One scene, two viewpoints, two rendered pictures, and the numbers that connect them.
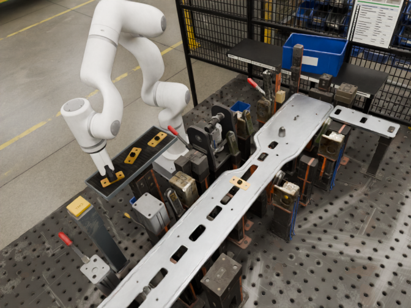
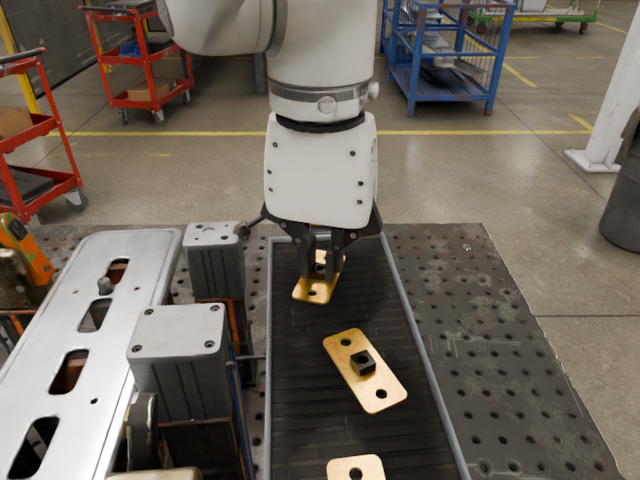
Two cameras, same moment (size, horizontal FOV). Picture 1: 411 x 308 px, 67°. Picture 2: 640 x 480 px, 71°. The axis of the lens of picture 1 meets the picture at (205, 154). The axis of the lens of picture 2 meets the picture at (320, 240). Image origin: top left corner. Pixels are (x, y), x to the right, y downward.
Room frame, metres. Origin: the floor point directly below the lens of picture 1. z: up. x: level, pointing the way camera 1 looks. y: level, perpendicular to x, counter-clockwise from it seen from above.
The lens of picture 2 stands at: (1.00, 0.07, 1.47)
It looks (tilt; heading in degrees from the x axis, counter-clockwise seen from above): 35 degrees down; 130
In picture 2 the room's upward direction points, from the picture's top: straight up
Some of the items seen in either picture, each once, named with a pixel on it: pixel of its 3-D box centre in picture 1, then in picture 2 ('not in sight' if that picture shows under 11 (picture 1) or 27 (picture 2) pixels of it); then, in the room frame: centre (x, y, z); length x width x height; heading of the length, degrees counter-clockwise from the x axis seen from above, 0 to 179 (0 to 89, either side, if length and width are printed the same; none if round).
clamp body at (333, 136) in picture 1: (326, 162); not in sight; (0.92, -0.55, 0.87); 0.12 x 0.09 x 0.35; 44
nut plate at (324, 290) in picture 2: (112, 178); (320, 271); (0.77, 0.35, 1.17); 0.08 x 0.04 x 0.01; 114
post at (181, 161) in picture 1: (188, 189); not in sight; (0.86, 0.10, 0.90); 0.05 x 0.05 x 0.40; 44
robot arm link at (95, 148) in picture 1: (92, 140); (322, 92); (0.77, 0.35, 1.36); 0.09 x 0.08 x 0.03; 24
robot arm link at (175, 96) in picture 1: (172, 105); not in sight; (1.23, 0.12, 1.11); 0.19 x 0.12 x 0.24; 67
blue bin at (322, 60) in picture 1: (313, 54); not in sight; (1.50, -0.67, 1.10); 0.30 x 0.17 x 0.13; 54
